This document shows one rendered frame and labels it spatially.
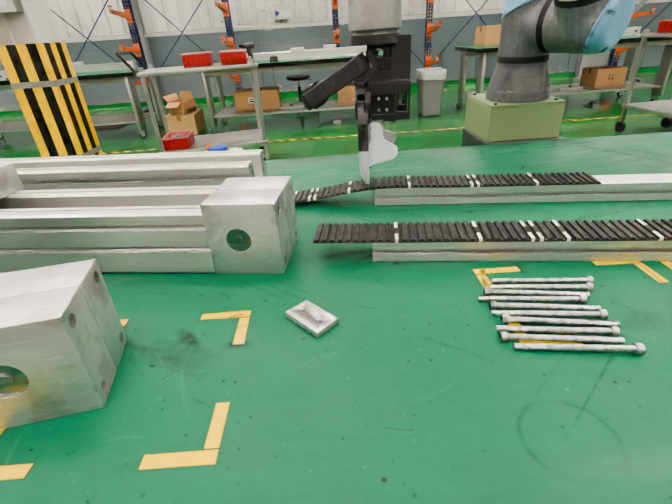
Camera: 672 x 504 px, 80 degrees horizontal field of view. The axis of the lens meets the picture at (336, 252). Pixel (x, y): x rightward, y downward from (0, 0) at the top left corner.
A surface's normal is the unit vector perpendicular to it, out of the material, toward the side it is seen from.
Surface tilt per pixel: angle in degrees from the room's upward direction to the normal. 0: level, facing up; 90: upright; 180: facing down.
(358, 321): 0
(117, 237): 90
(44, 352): 90
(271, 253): 90
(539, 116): 90
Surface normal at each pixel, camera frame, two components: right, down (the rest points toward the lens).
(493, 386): -0.06, -0.87
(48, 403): 0.23, 0.46
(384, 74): -0.10, 0.48
